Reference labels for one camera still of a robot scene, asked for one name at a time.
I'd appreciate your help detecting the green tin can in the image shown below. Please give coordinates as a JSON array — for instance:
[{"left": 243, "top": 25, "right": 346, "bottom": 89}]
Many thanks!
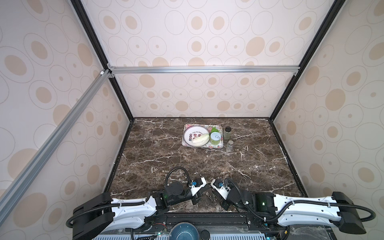
[{"left": 210, "top": 132, "right": 222, "bottom": 146}]

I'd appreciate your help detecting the green toy leaf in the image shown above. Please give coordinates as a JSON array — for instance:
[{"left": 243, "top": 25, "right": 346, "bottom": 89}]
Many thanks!
[{"left": 211, "top": 127, "right": 220, "bottom": 133}]

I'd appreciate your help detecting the silver aluminium crossbar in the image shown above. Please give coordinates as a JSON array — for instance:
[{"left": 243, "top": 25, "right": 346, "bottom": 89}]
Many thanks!
[
  {"left": 110, "top": 65, "right": 300, "bottom": 75},
  {"left": 1, "top": 69, "right": 111, "bottom": 225}
]

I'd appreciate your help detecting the dark lid glass jar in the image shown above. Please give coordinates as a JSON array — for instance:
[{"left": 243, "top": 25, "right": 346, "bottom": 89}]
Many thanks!
[{"left": 224, "top": 126, "right": 232, "bottom": 141}]

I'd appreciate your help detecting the silver aluminium crossbar left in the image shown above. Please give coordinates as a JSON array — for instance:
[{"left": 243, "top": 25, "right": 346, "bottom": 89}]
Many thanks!
[{"left": 1, "top": 69, "right": 111, "bottom": 225}]

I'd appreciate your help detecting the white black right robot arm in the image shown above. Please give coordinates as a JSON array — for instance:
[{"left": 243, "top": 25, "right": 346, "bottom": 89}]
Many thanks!
[{"left": 211, "top": 178, "right": 376, "bottom": 235}]

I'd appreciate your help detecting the pale green toy cabbage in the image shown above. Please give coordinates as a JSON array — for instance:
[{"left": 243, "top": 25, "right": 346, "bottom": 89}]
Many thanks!
[{"left": 191, "top": 134, "right": 210, "bottom": 147}]

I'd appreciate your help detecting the floral rectangular tray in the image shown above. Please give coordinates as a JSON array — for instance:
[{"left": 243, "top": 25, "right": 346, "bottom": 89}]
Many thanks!
[{"left": 182, "top": 124, "right": 224, "bottom": 149}]

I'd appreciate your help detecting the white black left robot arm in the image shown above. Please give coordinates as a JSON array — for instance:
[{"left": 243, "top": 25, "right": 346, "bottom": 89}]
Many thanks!
[{"left": 66, "top": 167, "right": 210, "bottom": 240}]

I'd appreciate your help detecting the black corner frame post left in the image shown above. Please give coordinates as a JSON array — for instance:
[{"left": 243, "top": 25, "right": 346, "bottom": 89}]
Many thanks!
[{"left": 71, "top": 0, "right": 135, "bottom": 122}]

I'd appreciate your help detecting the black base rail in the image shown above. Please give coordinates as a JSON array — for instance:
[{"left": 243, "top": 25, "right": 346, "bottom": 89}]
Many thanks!
[{"left": 104, "top": 211, "right": 301, "bottom": 240}]

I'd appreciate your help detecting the black corner frame post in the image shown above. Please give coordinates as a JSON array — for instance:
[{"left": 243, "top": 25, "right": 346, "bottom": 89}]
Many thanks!
[
  {"left": 71, "top": 0, "right": 135, "bottom": 122},
  {"left": 270, "top": 0, "right": 346, "bottom": 123}
]

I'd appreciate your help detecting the small clear glass jar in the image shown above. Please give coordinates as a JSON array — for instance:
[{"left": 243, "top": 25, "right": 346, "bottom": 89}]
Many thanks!
[{"left": 226, "top": 140, "right": 234, "bottom": 152}]

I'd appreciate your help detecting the black corner frame post right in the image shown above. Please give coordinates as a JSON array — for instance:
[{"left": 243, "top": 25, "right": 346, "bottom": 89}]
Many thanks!
[{"left": 270, "top": 0, "right": 346, "bottom": 123}]

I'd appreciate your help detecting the silver aluminium crossbar back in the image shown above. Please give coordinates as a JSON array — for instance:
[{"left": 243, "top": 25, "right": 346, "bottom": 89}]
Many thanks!
[{"left": 110, "top": 65, "right": 300, "bottom": 75}]

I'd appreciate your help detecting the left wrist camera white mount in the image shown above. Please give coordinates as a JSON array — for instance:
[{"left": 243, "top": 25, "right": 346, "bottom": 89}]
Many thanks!
[{"left": 190, "top": 177, "right": 207, "bottom": 196}]

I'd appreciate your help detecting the white plate with red text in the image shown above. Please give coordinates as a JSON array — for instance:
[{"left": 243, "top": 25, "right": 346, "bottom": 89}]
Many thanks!
[{"left": 183, "top": 126, "right": 209, "bottom": 144}]

